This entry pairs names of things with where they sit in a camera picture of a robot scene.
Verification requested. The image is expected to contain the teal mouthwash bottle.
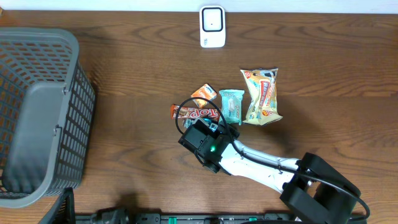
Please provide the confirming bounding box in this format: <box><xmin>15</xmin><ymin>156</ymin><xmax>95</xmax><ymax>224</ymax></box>
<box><xmin>203</xmin><ymin>118</ymin><xmax>218</xmax><ymax>132</ymax></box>

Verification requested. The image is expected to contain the red Top chocolate bar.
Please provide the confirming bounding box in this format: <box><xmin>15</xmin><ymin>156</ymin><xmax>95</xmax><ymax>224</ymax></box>
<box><xmin>170</xmin><ymin>105</ymin><xmax>220</xmax><ymax>121</ymax></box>

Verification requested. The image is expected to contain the light teal snack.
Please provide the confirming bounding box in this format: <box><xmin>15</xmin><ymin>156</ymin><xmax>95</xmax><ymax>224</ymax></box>
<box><xmin>219</xmin><ymin>89</ymin><xmax>244</xmax><ymax>125</ymax></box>

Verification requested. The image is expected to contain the small orange snack packet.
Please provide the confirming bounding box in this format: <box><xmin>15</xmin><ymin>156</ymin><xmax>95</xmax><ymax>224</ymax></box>
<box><xmin>191</xmin><ymin>83</ymin><xmax>217</xmax><ymax>108</ymax></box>

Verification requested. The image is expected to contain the cream snack bag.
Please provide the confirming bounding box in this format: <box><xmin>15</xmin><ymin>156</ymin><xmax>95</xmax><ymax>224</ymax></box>
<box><xmin>240</xmin><ymin>68</ymin><xmax>282</xmax><ymax>126</ymax></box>

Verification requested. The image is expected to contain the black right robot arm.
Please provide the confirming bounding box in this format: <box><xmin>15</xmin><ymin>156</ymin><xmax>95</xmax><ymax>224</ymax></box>
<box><xmin>178</xmin><ymin>118</ymin><xmax>366</xmax><ymax>223</ymax></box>

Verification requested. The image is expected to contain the white barcode scanner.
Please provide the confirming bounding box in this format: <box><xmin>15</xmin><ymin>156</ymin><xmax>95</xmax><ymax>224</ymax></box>
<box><xmin>199</xmin><ymin>6</ymin><xmax>226</xmax><ymax>48</ymax></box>

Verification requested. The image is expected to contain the grey plastic mesh basket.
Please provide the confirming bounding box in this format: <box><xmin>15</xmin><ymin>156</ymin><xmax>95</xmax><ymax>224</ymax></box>
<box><xmin>1</xmin><ymin>27</ymin><xmax>96</xmax><ymax>208</ymax></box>

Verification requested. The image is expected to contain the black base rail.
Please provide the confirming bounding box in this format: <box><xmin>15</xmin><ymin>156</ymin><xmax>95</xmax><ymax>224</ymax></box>
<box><xmin>76</xmin><ymin>213</ymin><xmax>302</xmax><ymax>224</ymax></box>

